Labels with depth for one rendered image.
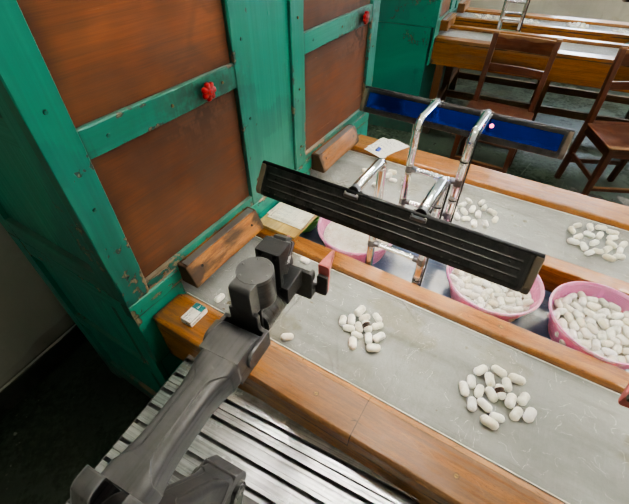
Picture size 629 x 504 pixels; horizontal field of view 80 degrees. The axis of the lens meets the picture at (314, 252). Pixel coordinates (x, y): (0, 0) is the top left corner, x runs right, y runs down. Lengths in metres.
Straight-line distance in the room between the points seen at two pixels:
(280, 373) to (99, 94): 0.67
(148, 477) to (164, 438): 0.04
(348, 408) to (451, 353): 0.31
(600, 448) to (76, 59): 1.24
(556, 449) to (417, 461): 0.30
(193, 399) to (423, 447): 0.51
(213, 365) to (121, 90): 0.55
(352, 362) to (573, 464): 0.48
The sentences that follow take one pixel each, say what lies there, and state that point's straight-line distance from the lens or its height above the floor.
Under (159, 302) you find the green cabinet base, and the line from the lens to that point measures 1.09.
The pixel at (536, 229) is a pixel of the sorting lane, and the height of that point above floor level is 0.74.
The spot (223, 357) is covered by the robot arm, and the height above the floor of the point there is 1.10.
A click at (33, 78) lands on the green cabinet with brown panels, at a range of 0.76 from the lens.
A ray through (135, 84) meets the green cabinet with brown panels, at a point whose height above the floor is 1.30.
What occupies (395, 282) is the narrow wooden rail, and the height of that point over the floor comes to 0.76.
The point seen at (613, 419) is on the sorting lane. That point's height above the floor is 0.74.
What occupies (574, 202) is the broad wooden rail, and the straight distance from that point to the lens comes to 1.65.
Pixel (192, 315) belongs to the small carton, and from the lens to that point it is 1.03.
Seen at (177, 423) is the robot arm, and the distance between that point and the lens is 0.53.
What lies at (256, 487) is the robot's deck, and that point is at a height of 0.67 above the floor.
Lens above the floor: 1.57
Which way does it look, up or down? 44 degrees down
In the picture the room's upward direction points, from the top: straight up
